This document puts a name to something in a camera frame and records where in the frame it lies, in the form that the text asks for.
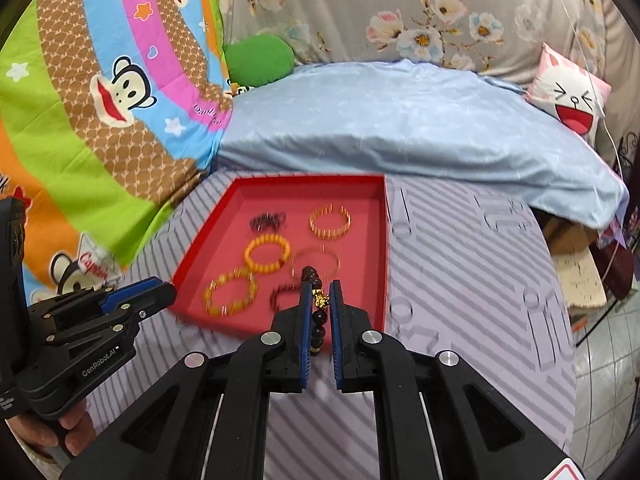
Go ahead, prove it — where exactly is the purple bead strand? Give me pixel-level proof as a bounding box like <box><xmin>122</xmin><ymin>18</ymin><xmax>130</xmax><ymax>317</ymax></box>
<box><xmin>248</xmin><ymin>211</ymin><xmax>287</xmax><ymax>234</ymax></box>

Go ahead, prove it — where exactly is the red shallow box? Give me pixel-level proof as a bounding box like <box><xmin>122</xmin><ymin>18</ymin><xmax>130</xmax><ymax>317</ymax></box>
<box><xmin>170</xmin><ymin>174</ymin><xmax>390</xmax><ymax>337</ymax></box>

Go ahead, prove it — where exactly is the grey floral sheet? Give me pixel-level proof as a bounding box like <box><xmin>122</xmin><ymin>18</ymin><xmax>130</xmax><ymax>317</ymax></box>
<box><xmin>220</xmin><ymin>0</ymin><xmax>628</xmax><ymax>88</ymax></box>

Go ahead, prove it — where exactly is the cardboard box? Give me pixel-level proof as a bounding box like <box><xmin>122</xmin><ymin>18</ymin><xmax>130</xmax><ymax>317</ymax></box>
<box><xmin>542</xmin><ymin>209</ymin><xmax>609</xmax><ymax>335</ymax></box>

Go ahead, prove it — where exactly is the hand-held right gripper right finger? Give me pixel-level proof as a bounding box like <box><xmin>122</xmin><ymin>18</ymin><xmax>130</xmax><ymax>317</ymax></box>
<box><xmin>327</xmin><ymin>279</ymin><xmax>576</xmax><ymax>480</ymax></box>

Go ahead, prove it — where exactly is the green pillow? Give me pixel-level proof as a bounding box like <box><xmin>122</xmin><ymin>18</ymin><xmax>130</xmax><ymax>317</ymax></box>
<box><xmin>223</xmin><ymin>35</ymin><xmax>295</xmax><ymax>89</ymax></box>

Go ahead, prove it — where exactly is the black metal scroll rack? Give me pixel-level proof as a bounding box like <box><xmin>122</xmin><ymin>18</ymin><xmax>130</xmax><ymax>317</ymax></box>
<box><xmin>617</xmin><ymin>131</ymin><xmax>640</xmax><ymax>173</ymax></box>

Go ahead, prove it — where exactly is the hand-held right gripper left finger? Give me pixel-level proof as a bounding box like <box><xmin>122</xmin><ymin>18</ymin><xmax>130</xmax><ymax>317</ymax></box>
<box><xmin>60</xmin><ymin>280</ymin><xmax>313</xmax><ymax>480</ymax></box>

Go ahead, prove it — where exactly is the colourful cartoon quilt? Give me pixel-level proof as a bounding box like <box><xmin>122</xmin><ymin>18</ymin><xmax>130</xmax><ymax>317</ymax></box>
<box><xmin>0</xmin><ymin>0</ymin><xmax>236</xmax><ymax>311</ymax></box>

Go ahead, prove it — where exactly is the gold leaf cuff bracelet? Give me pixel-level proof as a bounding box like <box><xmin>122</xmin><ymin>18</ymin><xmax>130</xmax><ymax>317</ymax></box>
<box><xmin>307</xmin><ymin>204</ymin><xmax>351</xmax><ymax>240</ymax></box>

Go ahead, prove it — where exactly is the dark red bead bracelet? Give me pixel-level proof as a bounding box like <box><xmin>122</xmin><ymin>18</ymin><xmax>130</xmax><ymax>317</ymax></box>
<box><xmin>269</xmin><ymin>282</ymin><xmax>304</xmax><ymax>312</ymax></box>

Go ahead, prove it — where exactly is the thin gold bangle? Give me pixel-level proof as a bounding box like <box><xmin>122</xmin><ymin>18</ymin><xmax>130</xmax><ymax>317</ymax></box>
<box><xmin>291</xmin><ymin>247</ymin><xmax>341</xmax><ymax>282</ymax></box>

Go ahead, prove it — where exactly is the person's left hand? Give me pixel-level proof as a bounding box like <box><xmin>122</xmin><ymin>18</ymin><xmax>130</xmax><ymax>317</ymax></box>
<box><xmin>4</xmin><ymin>399</ymin><xmax>97</xmax><ymax>461</ymax></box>

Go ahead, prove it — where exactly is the clear yellow crystal bracelet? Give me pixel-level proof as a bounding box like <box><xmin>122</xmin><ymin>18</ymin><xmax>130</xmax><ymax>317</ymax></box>
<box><xmin>202</xmin><ymin>268</ymin><xmax>259</xmax><ymax>319</ymax></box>

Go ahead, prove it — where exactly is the dark bead bracelet gold charm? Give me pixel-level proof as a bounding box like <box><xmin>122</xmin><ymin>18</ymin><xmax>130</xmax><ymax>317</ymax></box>
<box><xmin>299</xmin><ymin>266</ymin><xmax>332</xmax><ymax>357</ymax></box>

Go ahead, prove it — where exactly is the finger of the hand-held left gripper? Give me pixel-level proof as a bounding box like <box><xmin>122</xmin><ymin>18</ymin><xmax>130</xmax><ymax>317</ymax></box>
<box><xmin>97</xmin><ymin>282</ymin><xmax>177</xmax><ymax>337</ymax></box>
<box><xmin>29</xmin><ymin>276</ymin><xmax>162</xmax><ymax>333</ymax></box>

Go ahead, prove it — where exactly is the pink cat face pillow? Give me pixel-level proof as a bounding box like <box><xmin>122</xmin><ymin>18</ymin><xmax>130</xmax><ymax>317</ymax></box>
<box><xmin>523</xmin><ymin>42</ymin><xmax>612</xmax><ymax>139</ymax></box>

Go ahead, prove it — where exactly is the opaque yellow bead bracelet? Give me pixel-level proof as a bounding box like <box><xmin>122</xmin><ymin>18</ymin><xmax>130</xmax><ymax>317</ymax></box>
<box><xmin>243</xmin><ymin>234</ymin><xmax>292</xmax><ymax>275</ymax></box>

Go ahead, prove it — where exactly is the light blue quilt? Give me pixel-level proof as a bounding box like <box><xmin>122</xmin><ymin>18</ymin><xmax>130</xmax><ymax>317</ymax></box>
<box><xmin>217</xmin><ymin>58</ymin><xmax>630</xmax><ymax>229</ymax></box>

